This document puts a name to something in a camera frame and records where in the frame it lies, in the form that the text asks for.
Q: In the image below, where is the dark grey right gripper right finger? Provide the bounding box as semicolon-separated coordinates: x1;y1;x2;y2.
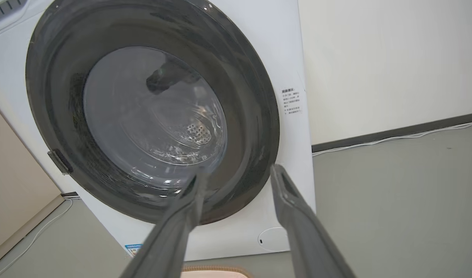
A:
270;164;355;278

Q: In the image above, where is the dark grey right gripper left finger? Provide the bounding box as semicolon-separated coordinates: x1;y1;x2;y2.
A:
120;173;206;278

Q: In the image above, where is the beige perforated laundry basket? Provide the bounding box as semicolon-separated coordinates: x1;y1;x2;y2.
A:
180;265;253;278

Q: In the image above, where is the round white filter cover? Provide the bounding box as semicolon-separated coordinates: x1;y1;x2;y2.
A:
258;227;291;253

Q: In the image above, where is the blue energy label sticker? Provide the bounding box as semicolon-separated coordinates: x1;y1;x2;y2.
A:
124;243;144;258

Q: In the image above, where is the small text warning sticker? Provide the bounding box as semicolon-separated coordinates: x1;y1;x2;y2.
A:
280;87;303;115

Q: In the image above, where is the black round washer door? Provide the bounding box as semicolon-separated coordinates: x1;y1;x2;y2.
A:
25;0;280;225

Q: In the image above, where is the beige board panel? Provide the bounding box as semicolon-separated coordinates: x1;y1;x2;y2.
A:
0;97;65;269

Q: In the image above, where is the white front-load washing machine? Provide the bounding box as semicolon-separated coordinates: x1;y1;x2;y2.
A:
0;0;317;261

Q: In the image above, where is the grey washer control panel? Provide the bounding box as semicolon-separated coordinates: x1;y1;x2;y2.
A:
0;0;29;22

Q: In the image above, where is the white floor cable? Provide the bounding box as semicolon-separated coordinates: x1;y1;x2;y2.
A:
0;198;73;278
312;120;472;157

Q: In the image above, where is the black washer door handle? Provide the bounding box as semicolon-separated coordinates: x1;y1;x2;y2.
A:
48;149;73;175

